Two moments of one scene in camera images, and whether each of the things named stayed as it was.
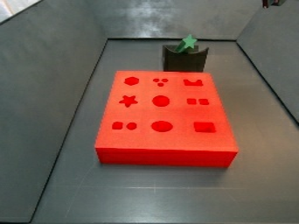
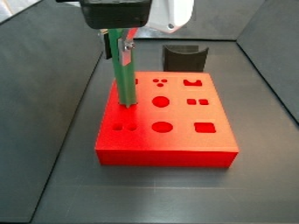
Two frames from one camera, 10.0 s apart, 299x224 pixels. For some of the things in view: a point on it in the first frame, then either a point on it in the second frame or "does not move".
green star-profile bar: [186, 44] to [126, 73]
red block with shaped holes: [166, 121] does not move
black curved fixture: [183, 62] does not move
